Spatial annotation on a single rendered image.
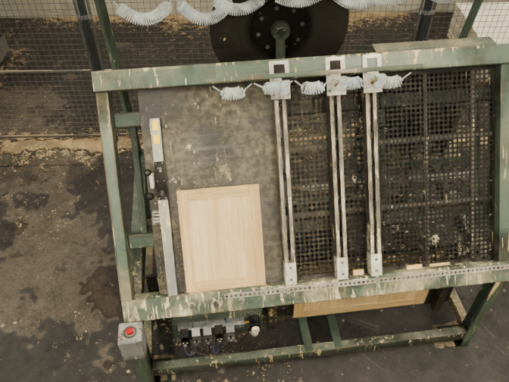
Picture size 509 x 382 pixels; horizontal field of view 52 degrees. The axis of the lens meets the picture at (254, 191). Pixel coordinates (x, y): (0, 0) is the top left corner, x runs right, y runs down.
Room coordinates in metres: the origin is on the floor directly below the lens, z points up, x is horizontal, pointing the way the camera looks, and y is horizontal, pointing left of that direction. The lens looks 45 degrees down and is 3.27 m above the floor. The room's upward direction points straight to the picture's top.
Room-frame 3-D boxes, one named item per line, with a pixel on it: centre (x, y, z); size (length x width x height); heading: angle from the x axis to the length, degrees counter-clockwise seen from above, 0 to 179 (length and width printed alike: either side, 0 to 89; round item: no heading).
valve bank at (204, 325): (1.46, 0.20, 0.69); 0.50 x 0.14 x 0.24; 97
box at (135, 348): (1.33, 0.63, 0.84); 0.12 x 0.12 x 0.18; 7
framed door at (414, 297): (1.89, -0.70, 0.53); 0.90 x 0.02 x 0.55; 97
